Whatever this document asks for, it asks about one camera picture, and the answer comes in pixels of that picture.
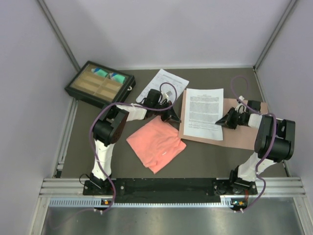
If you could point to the pink cloth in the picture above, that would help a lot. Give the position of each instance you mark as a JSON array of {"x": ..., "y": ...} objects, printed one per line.
[{"x": 156, "y": 144}]

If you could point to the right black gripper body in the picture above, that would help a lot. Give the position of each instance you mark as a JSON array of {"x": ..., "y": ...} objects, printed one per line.
[{"x": 239, "y": 118}]

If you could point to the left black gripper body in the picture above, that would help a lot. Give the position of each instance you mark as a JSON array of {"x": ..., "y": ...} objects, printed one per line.
[{"x": 166, "y": 105}]

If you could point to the left aluminium frame post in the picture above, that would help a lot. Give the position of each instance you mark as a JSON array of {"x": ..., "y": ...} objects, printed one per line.
[{"x": 58, "y": 33}]

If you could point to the right teal roll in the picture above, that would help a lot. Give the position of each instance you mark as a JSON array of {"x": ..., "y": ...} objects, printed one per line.
[{"x": 117, "y": 77}]

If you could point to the white table form sheet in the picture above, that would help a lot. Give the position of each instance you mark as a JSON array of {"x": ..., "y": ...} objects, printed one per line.
[{"x": 164, "y": 81}]

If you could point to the right aluminium frame post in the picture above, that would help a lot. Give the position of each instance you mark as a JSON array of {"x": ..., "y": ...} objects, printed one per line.
[{"x": 291, "y": 6}]

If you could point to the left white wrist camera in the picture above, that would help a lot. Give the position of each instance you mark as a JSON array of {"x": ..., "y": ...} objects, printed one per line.
[{"x": 167, "y": 94}]

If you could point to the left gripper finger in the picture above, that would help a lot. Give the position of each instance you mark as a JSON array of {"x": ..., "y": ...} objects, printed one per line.
[
  {"x": 173, "y": 116},
  {"x": 166, "y": 117}
]

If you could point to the teal roll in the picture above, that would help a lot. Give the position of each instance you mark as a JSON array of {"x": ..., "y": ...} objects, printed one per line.
[
  {"x": 99, "y": 72},
  {"x": 117, "y": 77}
]

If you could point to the left teal roll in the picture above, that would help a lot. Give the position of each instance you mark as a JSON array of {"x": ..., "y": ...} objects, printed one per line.
[{"x": 99, "y": 72}]

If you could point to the aluminium frame post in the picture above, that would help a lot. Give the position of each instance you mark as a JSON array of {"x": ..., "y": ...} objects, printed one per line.
[
  {"x": 291, "y": 6},
  {"x": 58, "y": 33}
]

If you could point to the grey slotted cable duct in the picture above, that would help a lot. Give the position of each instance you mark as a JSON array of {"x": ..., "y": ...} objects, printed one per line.
[{"x": 104, "y": 203}]

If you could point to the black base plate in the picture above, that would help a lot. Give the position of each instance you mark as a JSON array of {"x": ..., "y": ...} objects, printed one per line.
[{"x": 177, "y": 190}]

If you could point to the white text document sheet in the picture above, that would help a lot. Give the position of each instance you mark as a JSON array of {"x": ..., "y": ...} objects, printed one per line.
[{"x": 203, "y": 108}]

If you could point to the black compartment box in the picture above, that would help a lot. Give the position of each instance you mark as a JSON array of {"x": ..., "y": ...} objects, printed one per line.
[{"x": 96, "y": 90}]

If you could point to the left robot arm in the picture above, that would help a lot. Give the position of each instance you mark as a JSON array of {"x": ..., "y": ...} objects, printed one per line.
[{"x": 107, "y": 130}]

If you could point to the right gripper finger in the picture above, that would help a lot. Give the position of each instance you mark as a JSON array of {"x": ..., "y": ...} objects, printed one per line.
[
  {"x": 228, "y": 121},
  {"x": 231, "y": 114}
]

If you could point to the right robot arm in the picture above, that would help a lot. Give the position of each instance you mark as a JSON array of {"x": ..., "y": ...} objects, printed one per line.
[{"x": 274, "y": 143}]

